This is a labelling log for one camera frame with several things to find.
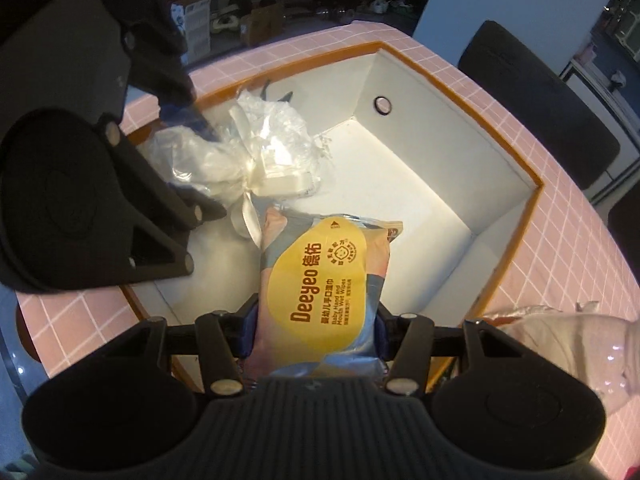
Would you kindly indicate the orange box white inside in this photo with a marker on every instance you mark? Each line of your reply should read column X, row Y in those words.
column 400, row 185

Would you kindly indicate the small black object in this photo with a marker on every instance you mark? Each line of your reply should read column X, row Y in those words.
column 277, row 94

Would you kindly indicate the black chair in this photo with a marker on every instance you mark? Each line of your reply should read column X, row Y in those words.
column 530, row 100
column 627, row 230

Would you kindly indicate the clear plastic bottle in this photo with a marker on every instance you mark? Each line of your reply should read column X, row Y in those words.
column 560, row 350

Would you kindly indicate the white printed cardboard box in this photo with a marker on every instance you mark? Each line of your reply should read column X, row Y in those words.
column 192, row 27

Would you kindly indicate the white cabinet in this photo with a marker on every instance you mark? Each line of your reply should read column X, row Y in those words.
column 625, row 110

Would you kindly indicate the wet wipes packet yellow label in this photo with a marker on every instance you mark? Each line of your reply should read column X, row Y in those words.
column 320, row 280

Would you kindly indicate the pink checked tablecloth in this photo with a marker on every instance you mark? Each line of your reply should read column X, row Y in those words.
column 550, row 270

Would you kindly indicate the brown cardboard box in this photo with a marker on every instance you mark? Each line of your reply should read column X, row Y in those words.
column 262, row 22

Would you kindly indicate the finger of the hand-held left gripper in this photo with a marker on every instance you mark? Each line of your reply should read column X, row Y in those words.
column 200, row 212
column 192, row 117

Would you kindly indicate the pair of pale slippers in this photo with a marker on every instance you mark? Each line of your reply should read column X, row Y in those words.
column 225, row 21

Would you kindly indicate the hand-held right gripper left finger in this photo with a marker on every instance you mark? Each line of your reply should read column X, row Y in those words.
column 247, row 331

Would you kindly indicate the clear plastic bag with ribbon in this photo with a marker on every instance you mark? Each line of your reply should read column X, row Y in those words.
column 280, row 125

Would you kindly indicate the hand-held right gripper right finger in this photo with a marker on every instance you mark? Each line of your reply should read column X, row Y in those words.
column 383, row 331

